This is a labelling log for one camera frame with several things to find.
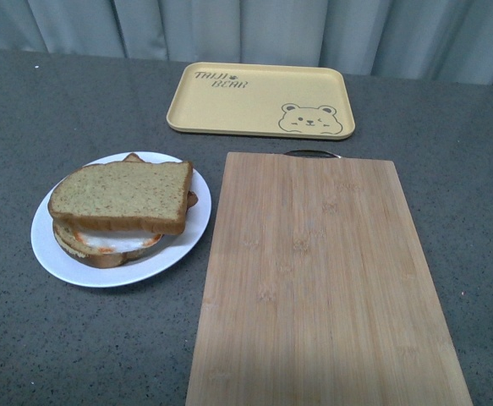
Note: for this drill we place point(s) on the grey curtain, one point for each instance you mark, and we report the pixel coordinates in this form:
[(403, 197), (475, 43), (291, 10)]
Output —
[(428, 40)]

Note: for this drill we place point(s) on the white round plate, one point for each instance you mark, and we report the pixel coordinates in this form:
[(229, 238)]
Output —
[(166, 253)]

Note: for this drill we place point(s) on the bamboo cutting board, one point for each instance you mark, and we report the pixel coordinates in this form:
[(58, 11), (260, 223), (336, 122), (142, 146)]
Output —
[(318, 292)]

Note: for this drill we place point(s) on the fried egg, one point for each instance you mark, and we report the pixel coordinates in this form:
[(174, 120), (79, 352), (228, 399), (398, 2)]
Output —
[(105, 242)]

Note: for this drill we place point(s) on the bread slice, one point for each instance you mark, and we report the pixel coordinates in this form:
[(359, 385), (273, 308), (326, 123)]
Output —
[(113, 260), (125, 196)]

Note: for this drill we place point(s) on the yellow bear tray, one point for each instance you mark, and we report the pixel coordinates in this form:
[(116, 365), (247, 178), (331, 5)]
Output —
[(262, 100)]

